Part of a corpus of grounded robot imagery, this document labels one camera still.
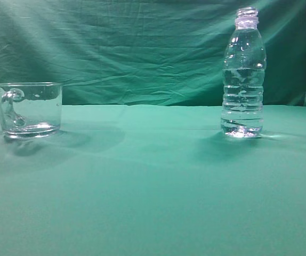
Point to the green cloth backdrop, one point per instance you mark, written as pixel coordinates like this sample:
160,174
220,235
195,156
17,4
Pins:
167,53

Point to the clear plastic water bottle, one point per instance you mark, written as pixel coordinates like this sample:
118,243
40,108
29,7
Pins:
243,74

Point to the green cloth table cover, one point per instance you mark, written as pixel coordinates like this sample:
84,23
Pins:
152,180

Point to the clear glass cup with handle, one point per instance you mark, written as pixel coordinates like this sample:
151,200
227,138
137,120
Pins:
30,110

